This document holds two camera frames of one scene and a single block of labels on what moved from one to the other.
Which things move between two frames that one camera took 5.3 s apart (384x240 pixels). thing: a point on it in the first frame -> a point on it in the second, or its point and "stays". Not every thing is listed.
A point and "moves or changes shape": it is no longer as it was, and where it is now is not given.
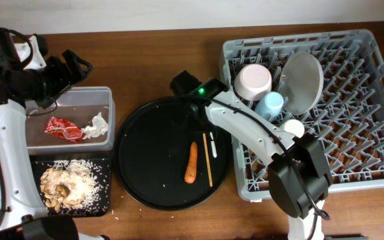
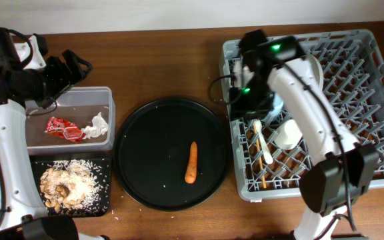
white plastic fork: x=213 y=146 moves or changes shape
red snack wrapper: x=65 y=129 stays
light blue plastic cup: x=270 y=105 stays
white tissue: x=99 y=127 stays
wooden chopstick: x=208 y=161 -> x=259 y=154
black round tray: x=151 y=152 stays
